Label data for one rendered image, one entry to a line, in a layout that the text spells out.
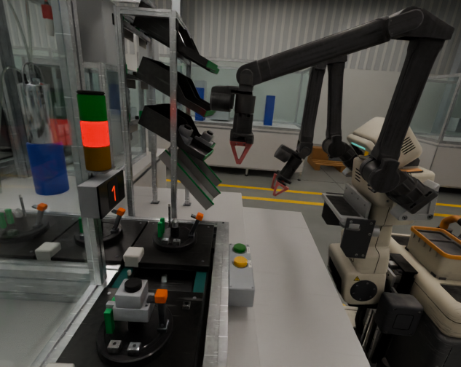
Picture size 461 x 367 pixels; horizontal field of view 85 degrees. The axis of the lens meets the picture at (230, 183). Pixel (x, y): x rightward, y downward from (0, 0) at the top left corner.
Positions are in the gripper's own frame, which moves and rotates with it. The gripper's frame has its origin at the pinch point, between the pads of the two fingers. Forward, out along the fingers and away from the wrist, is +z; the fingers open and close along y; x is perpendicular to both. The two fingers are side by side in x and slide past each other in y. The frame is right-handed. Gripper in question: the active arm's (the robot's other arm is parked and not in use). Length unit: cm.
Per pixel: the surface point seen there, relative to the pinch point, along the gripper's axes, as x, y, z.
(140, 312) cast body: -16.8, 41.5, 18.9
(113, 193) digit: -28.2, 24.4, 3.7
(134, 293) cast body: -18.0, 40.7, 15.3
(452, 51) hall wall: 663, -799, -207
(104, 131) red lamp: -28.9, 25.0, -10.0
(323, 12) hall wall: 252, -824, -280
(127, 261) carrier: -28.9, 17.4, 27.2
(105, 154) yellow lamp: -28.9, 25.4, -5.2
